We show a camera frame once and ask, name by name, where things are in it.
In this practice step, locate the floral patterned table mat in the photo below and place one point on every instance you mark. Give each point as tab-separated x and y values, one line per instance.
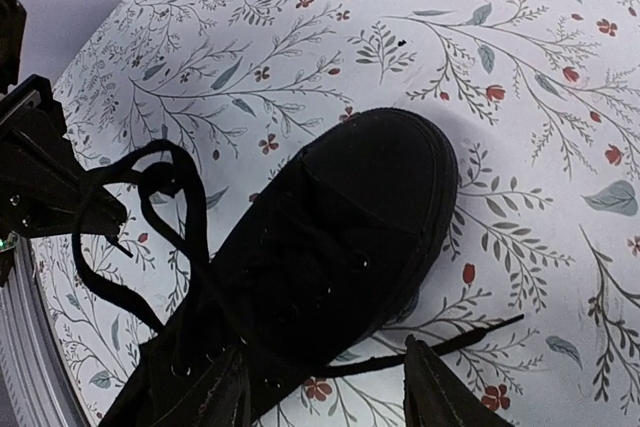
379	169

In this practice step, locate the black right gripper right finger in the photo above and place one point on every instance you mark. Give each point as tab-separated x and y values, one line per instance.
435	397

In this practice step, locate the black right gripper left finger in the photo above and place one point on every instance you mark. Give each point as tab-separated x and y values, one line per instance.
40	175

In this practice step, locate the black shoelace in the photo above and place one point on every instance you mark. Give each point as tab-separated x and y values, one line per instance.
165	227

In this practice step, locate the black canvas sneaker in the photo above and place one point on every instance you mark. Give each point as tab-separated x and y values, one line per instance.
320	267

